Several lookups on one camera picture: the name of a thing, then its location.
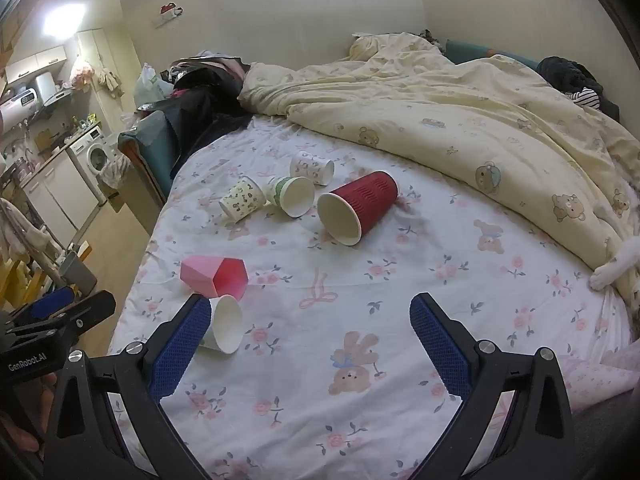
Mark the beige hanging towel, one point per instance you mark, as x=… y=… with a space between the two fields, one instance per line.
x=20 y=230

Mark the green and white paper cup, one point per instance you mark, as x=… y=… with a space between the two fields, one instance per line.
x=295 y=197

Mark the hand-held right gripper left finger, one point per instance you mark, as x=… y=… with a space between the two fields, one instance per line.
x=182 y=345

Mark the pink patterned cloth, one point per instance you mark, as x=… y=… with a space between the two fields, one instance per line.
x=600 y=375

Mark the teal bed frame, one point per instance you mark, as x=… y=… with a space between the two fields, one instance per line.
x=155 y=145

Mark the beige hanging cloths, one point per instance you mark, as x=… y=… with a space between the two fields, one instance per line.
x=107 y=80

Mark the teal headboard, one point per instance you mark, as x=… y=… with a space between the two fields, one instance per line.
x=470 y=50

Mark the white wall cabinets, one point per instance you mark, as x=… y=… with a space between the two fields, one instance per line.
x=40 y=62

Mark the white kitchen base cabinet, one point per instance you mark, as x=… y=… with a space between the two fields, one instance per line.
x=55 y=195

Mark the black fluffy garment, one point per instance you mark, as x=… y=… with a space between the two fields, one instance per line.
x=565 y=72

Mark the pink faceted cup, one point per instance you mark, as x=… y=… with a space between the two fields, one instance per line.
x=200 y=272

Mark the white water heater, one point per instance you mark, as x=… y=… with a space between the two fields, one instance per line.
x=15 y=110

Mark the yellow chair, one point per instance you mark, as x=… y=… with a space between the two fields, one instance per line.
x=20 y=280

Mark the range hood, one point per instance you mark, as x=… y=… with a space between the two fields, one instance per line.
x=47 y=85

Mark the cream heart-print paper cup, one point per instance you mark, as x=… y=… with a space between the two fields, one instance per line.
x=242 y=200

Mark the pile of dark clothes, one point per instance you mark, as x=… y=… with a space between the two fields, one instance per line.
x=200 y=105

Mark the white cat paw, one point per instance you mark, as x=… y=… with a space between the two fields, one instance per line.
x=612 y=267

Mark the white pink-print paper cup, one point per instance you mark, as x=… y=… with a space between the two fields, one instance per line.
x=307 y=164

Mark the floral bear-print bed sheet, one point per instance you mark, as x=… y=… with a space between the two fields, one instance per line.
x=350 y=270

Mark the red and white wall ornament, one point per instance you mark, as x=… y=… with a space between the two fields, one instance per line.
x=170 y=10

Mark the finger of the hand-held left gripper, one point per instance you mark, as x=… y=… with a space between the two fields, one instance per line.
x=50 y=304
x=90 y=307

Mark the large red paper cup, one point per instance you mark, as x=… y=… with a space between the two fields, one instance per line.
x=365 y=195

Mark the white washing machine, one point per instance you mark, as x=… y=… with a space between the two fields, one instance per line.
x=92 y=157

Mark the pink hanging bag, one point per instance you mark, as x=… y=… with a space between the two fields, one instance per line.
x=82 y=72

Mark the cream bear-print duvet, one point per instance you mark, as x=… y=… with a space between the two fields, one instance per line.
x=450 y=110

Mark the striped garment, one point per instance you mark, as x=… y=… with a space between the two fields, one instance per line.
x=587 y=96

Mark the plain white paper cup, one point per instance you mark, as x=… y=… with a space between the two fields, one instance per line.
x=227 y=325

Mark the grey bin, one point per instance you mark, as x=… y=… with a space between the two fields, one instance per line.
x=80 y=272

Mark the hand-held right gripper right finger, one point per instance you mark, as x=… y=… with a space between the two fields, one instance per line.
x=442 y=345

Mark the ceiling light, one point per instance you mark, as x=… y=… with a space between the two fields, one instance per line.
x=65 y=17

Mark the person's left hand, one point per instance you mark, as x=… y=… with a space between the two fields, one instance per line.
x=22 y=440

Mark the white and green plastic bag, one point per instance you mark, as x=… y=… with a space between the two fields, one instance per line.
x=150 y=85

